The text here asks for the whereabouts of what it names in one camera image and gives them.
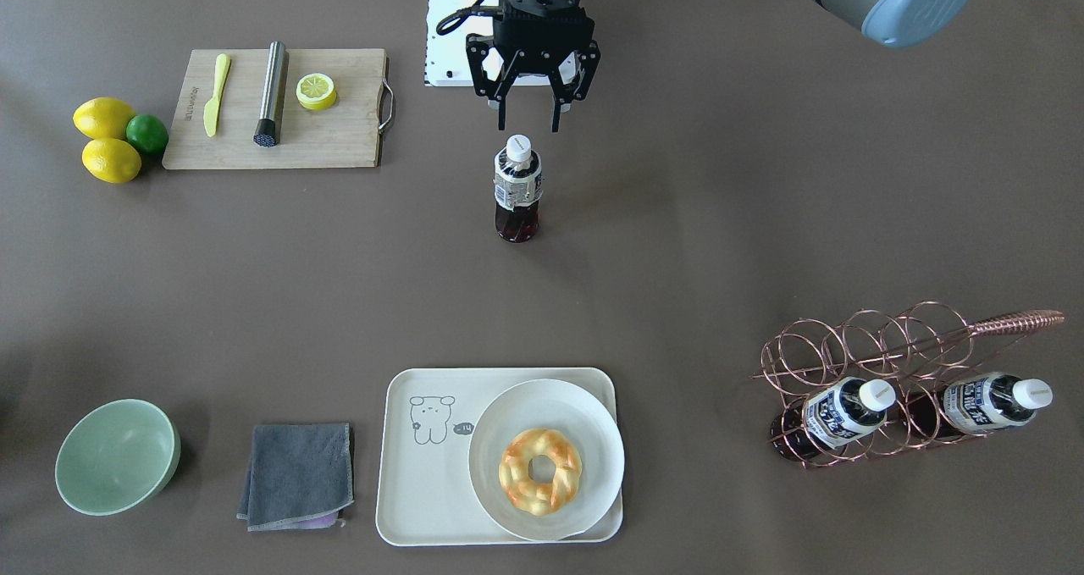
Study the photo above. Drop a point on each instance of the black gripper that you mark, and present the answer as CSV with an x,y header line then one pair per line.
x,y
484,61

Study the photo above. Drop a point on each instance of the tea bottle white cap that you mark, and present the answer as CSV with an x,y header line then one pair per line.
x,y
517,188

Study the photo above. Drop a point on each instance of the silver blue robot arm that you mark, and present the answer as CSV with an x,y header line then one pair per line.
x,y
891,23

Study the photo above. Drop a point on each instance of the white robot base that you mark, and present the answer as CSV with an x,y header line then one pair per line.
x,y
447,29

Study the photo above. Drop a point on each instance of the white tray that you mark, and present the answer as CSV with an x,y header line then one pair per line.
x,y
445,431

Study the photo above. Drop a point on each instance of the tea bottle in rack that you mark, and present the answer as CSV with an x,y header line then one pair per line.
x,y
832,419
977,406

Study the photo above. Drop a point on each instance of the wooden cutting board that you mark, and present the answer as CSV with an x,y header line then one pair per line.
x,y
345,136

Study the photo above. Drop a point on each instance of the half lemon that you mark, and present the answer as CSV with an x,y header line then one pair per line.
x,y
316,91

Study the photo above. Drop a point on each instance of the steel muddler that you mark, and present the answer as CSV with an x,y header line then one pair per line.
x,y
268,129

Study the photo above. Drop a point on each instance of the yellow plastic knife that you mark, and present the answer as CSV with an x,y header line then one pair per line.
x,y
210,113

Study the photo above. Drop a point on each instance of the white plate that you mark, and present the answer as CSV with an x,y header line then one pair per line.
x,y
582,405

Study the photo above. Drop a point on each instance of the green lime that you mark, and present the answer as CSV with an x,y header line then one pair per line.
x,y
147,134

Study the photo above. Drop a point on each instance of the glazed donut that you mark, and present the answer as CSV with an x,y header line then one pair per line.
x,y
540,471

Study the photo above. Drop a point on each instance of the yellow lemon lower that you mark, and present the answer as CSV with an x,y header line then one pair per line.
x,y
111,160

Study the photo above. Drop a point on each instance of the yellow lemon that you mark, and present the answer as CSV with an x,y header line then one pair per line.
x,y
103,117
111,160

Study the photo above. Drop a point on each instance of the yellow lemon upper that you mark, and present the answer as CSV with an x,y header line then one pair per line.
x,y
103,117

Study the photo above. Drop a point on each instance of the grey cloth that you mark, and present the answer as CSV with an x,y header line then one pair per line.
x,y
299,477

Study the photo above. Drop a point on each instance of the green bowl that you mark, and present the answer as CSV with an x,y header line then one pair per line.
x,y
115,458

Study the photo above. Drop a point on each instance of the copper wire bottle rack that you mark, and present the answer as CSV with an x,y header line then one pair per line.
x,y
924,348

